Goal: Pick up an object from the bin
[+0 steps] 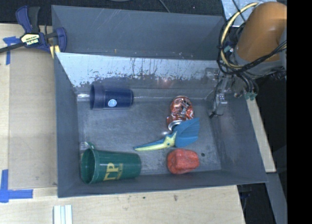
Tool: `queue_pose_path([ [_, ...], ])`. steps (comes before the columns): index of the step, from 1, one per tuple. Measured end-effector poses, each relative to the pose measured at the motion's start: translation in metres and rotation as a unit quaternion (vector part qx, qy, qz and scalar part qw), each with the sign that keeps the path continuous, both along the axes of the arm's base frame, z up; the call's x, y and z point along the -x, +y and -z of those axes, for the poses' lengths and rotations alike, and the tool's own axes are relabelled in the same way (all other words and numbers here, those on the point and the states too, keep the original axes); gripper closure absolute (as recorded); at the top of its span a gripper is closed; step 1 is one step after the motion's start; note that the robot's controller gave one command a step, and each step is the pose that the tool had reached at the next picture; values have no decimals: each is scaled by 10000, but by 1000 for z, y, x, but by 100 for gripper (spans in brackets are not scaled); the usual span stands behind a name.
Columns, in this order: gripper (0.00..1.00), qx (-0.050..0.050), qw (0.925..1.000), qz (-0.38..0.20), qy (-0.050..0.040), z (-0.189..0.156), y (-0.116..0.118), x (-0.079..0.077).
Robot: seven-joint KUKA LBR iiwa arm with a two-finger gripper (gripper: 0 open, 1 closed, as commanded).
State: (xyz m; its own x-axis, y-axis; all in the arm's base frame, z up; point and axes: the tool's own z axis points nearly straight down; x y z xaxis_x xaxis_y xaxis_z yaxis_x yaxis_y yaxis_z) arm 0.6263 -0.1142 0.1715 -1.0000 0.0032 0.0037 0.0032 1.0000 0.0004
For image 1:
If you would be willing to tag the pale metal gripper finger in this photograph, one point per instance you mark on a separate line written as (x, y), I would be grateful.
(222, 104)
(214, 107)

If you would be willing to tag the crushed red drink can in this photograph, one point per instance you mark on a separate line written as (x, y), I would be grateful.
(181, 108)

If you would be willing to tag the blue and yellow toy fish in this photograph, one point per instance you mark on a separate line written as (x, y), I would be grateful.
(185, 134)

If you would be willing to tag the dark blue cup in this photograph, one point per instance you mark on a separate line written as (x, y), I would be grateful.
(114, 97)

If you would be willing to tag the grey metal bin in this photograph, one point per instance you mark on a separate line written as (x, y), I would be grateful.
(136, 32)

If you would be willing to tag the dark green plastic cup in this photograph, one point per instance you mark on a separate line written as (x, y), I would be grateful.
(114, 168)

